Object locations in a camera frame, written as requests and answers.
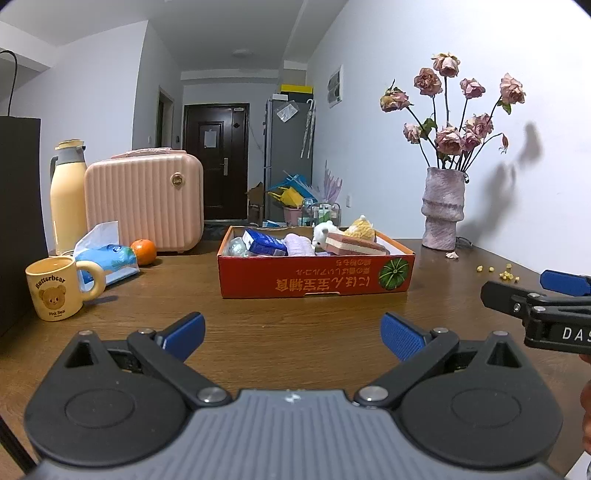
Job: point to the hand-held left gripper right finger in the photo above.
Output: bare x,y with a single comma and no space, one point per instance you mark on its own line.
401,336

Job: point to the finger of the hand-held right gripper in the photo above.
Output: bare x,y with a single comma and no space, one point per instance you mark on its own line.
568,282
503,297

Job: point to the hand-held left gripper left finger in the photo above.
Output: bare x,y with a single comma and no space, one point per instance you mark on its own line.
184,334

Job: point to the clear plastic bag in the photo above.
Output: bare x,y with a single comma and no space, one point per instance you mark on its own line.
238,247

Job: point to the yellow plush toy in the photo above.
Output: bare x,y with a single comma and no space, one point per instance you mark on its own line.
361,228

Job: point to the red printed cardboard box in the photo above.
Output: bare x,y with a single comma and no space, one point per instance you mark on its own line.
300,281

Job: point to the blue white carton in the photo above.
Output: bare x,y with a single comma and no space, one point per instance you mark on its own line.
265,241

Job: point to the white plush bear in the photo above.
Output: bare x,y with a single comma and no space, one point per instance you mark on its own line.
323,233

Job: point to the lilac towel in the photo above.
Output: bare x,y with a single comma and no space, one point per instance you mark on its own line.
299,244

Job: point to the person's right hand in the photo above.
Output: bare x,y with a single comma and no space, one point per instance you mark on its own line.
586,401

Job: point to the scattered yellow crumbs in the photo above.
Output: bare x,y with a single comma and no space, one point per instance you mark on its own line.
503,275

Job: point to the orange tangerine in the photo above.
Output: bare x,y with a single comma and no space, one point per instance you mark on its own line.
144,253

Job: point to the blue tissue pack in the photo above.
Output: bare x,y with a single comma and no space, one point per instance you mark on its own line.
108,261

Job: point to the black fabric bag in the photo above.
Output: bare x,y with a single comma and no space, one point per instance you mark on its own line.
213,231

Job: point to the pink textured vase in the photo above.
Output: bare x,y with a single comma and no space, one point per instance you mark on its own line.
443,207

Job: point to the pink ribbed suitcase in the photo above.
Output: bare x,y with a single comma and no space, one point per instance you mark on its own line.
143,203

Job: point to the yellow bear mug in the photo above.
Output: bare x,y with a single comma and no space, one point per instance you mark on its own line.
53,290

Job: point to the metal rolling cart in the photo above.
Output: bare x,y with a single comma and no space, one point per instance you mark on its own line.
321,213

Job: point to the dark brown entrance door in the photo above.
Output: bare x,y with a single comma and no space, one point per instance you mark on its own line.
214,184

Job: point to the brown open carton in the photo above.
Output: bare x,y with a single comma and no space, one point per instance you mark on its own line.
255,198

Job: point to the pink bucket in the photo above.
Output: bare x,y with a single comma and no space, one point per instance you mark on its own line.
292,215

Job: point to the bunch of dried pink roses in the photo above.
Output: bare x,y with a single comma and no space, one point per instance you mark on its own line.
449,141

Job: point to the lilac umbrella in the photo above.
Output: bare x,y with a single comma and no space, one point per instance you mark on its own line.
332,184

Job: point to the yellow bag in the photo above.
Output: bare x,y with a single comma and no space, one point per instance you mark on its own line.
288,197

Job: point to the yellow thermos jug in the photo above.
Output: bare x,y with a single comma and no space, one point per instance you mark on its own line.
67,203

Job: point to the blue folded rack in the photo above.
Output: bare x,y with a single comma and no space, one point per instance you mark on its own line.
298,181

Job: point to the white paper notice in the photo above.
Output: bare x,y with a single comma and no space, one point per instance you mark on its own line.
209,139

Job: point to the grey refrigerator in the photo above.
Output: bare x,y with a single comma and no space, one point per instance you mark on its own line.
286,152

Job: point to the black paper bag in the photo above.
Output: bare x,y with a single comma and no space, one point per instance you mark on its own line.
18,207

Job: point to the white hanging umbrella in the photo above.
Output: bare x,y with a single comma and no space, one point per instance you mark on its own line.
308,131

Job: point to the clear bag on refrigerator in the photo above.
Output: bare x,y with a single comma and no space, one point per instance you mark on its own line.
287,113

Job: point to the yellow black box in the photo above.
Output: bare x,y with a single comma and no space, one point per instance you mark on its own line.
297,91

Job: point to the grey side door frame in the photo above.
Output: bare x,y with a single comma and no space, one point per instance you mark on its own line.
165,120

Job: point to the white wall panel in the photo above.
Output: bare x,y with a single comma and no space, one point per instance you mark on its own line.
335,86

